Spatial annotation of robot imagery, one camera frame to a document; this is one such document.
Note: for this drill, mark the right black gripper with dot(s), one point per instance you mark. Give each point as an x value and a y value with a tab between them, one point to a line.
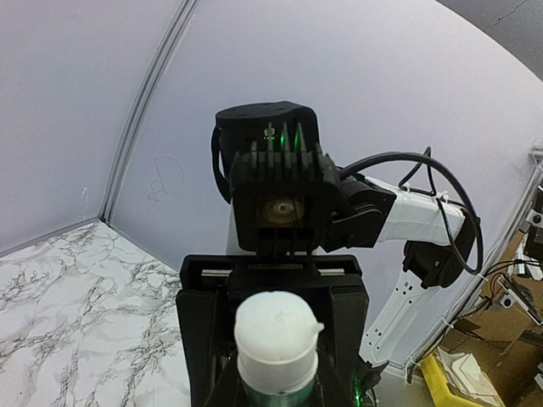
213	286

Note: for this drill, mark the small green white sticker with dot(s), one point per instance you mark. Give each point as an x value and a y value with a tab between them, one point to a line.
276	336

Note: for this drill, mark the yellow plastic bin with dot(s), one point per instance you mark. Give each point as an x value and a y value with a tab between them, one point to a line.
458	380

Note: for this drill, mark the cardboard box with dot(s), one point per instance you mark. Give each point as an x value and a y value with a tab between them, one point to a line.
506	342

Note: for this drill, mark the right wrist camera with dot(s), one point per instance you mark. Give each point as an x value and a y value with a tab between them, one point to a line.
283	189

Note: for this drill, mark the right aluminium corner post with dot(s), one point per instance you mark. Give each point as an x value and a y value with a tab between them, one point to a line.
174	32

